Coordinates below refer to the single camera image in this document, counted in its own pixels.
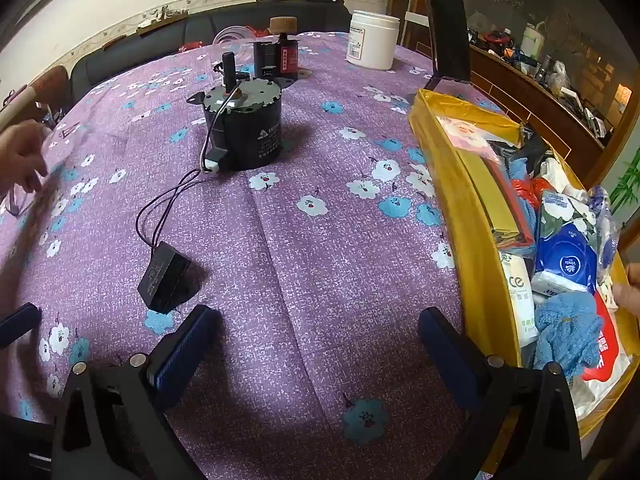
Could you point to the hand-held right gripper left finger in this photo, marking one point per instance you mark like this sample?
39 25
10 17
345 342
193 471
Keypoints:
182 355

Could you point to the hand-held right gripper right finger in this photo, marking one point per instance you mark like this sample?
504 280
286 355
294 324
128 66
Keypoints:
445 355

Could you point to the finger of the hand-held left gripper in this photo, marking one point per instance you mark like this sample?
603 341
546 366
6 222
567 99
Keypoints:
20 325

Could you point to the yellow cardboard box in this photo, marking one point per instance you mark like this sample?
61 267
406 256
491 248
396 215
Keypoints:
475 240

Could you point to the blue fluffy towel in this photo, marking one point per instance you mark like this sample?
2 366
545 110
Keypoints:
565 330

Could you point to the blue gold tissue bag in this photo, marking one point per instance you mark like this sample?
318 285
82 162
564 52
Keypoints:
607 240

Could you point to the black power adapter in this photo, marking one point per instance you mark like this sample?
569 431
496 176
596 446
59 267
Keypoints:
165 275

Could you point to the white green print pack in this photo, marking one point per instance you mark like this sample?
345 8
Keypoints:
517 300

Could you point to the purple floral tablecloth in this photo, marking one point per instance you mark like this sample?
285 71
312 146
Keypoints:
300 260

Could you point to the blue floral tissue pack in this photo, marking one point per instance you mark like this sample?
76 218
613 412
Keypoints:
565 260

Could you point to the multicolour sponge pack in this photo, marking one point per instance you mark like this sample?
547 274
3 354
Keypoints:
502 210

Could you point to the white red print tissue pack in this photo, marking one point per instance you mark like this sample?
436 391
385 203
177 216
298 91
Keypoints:
605 355

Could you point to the crumpled red plastic bag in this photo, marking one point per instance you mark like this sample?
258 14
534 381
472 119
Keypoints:
525 192

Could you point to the small blue cloth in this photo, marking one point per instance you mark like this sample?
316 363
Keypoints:
519 170

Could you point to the pink rose tissue pack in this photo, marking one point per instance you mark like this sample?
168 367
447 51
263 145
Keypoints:
470 135

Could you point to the black cylindrical motor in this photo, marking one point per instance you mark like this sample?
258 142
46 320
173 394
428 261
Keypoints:
250 130

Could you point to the wooden chair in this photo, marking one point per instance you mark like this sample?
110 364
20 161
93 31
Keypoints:
50 90

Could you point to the bamboo painted glass panel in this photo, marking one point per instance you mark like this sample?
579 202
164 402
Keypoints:
625 185

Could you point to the wooden cabinet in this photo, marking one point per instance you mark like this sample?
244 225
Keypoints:
540 110

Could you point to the pile of cabinet clutter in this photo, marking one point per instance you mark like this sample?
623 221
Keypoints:
560 80

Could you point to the black sofa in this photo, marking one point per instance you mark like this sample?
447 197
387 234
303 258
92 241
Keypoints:
150 45

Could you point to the black red component box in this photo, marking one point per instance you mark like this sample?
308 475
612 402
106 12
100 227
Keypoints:
277 57

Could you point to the white plastic jar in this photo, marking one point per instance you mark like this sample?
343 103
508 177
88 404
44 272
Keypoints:
372 42

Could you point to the white plastic jug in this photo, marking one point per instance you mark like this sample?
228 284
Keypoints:
534 42

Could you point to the black smartphone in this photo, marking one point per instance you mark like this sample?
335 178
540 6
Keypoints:
447 25

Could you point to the cork stopper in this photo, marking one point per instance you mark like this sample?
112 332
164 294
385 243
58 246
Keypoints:
283 25

